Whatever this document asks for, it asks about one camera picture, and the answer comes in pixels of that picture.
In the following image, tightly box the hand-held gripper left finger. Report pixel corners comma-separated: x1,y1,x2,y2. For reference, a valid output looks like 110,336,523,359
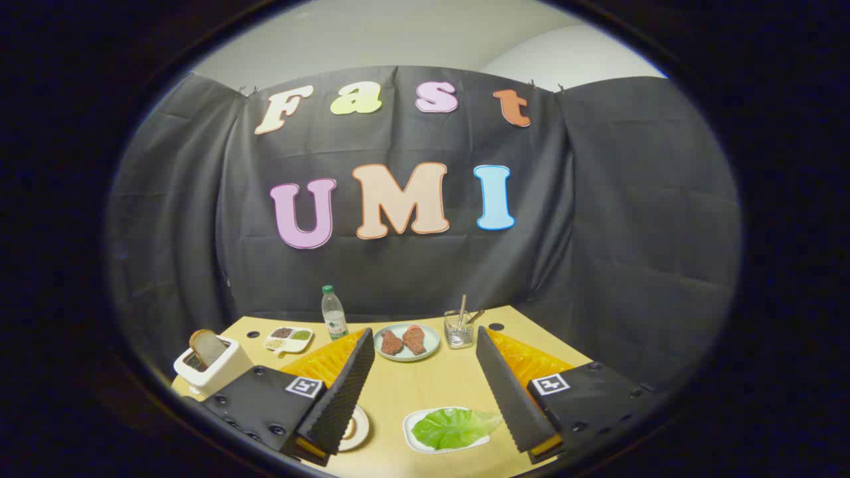
201,327,376,465

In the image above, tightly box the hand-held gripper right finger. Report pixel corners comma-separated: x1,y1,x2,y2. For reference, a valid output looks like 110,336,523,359
475,325,658,464

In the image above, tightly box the green lettuce leaf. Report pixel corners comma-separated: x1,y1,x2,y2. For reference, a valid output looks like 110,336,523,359
412,408,503,451

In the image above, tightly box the white bread slice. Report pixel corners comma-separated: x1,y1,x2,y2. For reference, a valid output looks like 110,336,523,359
189,329,228,367

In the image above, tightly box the beige round plate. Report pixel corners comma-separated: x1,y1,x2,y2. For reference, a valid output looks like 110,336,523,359
337,404,370,452

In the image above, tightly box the clear plastic water bottle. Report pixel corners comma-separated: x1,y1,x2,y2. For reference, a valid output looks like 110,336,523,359
321,285,349,341

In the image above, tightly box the clear utensil holder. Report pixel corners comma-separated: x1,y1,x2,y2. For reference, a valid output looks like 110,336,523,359
444,309,475,350

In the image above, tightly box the white divided snack dish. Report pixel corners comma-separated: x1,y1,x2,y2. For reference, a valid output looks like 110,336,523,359
264,326,314,356

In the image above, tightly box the white rectangular plate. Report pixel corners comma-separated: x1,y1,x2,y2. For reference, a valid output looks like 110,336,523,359
403,406,495,455

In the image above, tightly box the light blue round plate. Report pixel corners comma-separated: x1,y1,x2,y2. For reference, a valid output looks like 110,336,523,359
373,323,441,362

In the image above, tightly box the white toaster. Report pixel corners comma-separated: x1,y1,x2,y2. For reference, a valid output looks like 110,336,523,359
173,335,254,397

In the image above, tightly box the black backdrop cloth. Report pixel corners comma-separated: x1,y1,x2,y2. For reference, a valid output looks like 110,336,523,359
106,65,742,399

